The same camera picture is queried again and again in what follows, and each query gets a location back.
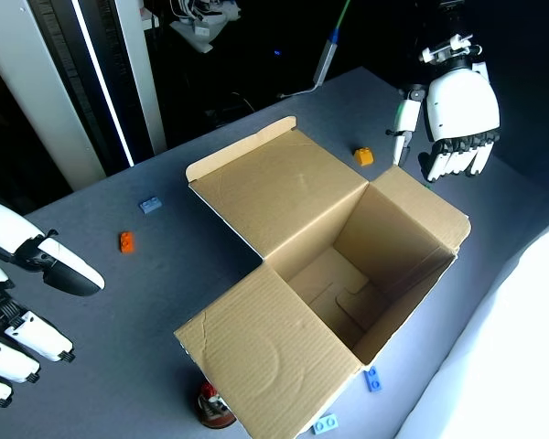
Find cardboard box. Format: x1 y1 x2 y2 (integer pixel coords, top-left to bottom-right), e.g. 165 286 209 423
173 116 472 439

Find chocolate toy cupcake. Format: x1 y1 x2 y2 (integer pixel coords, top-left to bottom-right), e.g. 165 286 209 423
196 381 238 430

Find light blue flat toy brick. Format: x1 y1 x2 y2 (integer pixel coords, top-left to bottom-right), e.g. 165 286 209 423
311 413 340 435

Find white light strip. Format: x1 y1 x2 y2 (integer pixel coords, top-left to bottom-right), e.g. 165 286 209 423
70 0 136 168

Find white cabinet panel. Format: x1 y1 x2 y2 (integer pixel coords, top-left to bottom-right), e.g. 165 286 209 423
0 0 109 192

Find grey cable adapter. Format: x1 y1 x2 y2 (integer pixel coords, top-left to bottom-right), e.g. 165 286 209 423
276 39 339 100

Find green cable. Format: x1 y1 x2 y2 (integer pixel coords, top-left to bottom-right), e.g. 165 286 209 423
331 0 353 45

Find white device with cables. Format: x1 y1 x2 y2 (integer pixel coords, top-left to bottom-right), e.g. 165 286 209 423
168 0 243 55

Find white frame post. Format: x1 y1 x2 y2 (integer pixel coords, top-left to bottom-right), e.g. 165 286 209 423
113 0 168 152

